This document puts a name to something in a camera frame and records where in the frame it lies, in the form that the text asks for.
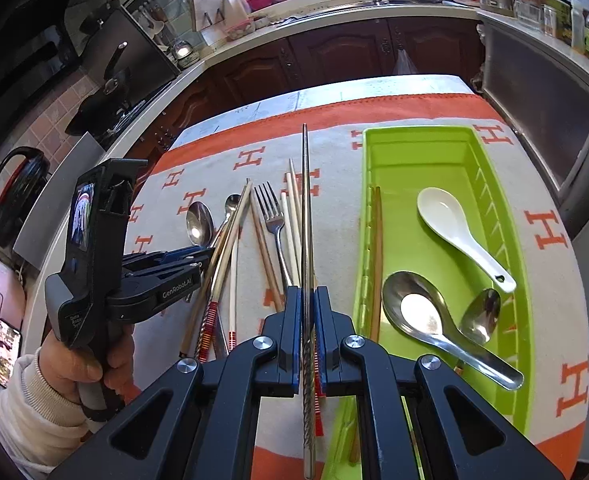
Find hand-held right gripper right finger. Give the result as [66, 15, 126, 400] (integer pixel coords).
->
[314, 286, 563, 480]

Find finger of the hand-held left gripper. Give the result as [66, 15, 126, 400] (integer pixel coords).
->
[123, 259, 214, 289]
[122, 248, 216, 267]

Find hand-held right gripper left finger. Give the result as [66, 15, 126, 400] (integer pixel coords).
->
[49, 285, 304, 480]

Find slim long-handled steel spoon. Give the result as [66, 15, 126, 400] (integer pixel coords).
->
[204, 194, 243, 261]

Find dark wooden chopstick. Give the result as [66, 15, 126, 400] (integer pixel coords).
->
[251, 212, 285, 313]
[349, 186, 383, 463]

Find pile of chopsticks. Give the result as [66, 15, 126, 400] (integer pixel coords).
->
[179, 178, 252, 358]

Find large steel soup spoon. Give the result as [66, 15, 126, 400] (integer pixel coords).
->
[381, 271, 525, 391]

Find steel fork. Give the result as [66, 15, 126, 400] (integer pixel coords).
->
[253, 181, 295, 291]

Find small spoon bronze handle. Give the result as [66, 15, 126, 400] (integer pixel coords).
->
[454, 288, 501, 376]

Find white ceramic spoon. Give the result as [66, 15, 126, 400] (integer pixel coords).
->
[417, 186, 517, 294]

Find green plastic tray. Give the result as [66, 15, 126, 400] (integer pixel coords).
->
[319, 126, 532, 480]

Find person's left forearm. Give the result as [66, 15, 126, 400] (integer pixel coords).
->
[0, 352, 98, 476]

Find person's left hand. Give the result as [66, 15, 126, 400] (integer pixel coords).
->
[39, 323, 138, 402]

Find steel sheet panel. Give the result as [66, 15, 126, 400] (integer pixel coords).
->
[12, 132, 106, 272]

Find smartphone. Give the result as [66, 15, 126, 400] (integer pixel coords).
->
[0, 317, 23, 389]

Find orange and grey printed blanket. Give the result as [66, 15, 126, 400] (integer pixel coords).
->
[124, 77, 589, 466]

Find black wok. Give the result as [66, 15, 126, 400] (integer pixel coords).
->
[64, 42, 148, 137]

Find glass pot with lid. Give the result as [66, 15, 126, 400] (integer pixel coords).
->
[169, 37, 200, 69]

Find steel stove splash guard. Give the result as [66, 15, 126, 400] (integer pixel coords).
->
[82, 0, 180, 97]

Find pink food container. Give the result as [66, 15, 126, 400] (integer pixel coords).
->
[224, 19, 256, 41]

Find white cutting board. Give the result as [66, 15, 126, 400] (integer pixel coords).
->
[189, 0, 251, 34]

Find black range hood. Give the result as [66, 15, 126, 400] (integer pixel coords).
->
[0, 0, 125, 131]

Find dark wooden kitchen cabinets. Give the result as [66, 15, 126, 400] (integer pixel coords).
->
[124, 17, 482, 161]

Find white plastic bag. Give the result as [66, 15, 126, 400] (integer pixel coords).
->
[391, 47, 418, 79]

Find glass jar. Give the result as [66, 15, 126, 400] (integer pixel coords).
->
[513, 0, 542, 29]

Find green jars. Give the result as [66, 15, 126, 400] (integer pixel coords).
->
[541, 0, 572, 44]

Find white plastic bottle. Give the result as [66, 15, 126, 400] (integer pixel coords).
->
[569, 0, 587, 54]

